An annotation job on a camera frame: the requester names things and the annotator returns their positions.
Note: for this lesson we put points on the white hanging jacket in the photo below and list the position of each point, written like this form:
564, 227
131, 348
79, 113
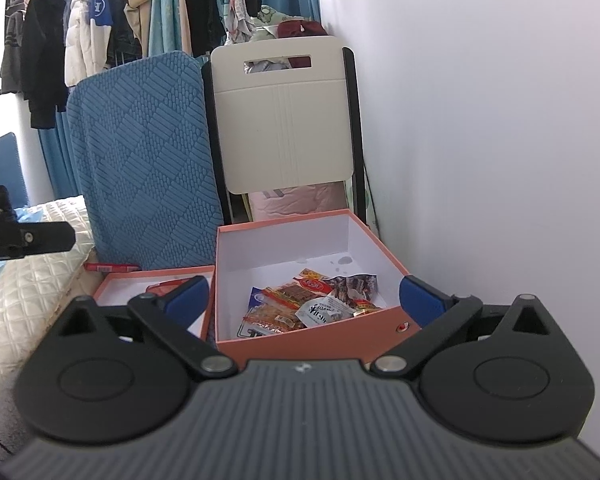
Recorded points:
87, 35

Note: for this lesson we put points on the small red snack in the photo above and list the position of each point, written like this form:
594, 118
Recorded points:
367, 306

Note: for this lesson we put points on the clear snack packet red header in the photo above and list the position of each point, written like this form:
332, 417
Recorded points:
312, 282

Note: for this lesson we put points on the orange cardboard box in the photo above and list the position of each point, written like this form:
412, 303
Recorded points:
330, 340

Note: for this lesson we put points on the dark red cloth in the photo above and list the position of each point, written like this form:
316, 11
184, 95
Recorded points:
300, 29

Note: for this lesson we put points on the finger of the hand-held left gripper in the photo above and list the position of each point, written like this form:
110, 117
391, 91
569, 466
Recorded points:
45, 238

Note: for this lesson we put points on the beige hanging coat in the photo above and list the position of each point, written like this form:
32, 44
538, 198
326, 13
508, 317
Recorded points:
137, 5

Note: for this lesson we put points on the blue textured chair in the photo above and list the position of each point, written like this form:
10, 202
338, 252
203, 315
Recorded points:
145, 160

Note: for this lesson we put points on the pink bag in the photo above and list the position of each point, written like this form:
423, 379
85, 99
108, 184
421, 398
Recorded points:
300, 202

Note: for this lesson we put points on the small blue chair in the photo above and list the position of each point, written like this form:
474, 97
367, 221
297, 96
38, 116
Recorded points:
7, 170

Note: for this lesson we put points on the white folding chair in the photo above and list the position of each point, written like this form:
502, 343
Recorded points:
285, 125

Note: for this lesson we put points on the blue snack packet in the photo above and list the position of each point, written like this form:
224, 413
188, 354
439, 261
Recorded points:
255, 300

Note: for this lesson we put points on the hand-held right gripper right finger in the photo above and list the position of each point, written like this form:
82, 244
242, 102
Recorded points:
422, 301

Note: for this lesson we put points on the orange cardboard box lid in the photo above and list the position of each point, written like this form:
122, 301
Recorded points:
125, 290

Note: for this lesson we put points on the black hanging jacket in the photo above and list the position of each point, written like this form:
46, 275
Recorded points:
42, 55

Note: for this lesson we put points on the grey striped hanging jacket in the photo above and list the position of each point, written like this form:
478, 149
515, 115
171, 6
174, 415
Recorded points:
12, 55

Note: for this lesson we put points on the red sausage stick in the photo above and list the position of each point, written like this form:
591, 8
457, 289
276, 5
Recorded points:
112, 267

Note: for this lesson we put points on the black hanging garment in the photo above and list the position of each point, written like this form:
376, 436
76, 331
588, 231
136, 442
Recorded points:
202, 10

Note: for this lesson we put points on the patterned hanging garment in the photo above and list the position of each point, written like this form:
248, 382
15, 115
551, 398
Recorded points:
240, 15

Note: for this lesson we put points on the green bottle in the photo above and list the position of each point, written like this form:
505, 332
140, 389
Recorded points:
360, 205

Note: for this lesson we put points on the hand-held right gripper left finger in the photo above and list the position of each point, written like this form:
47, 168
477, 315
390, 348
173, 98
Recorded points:
187, 301

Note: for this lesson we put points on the white shrimp snack packet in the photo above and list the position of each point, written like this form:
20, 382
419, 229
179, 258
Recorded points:
325, 312

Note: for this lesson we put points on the white quilted blanket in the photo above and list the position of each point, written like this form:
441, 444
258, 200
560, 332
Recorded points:
35, 285

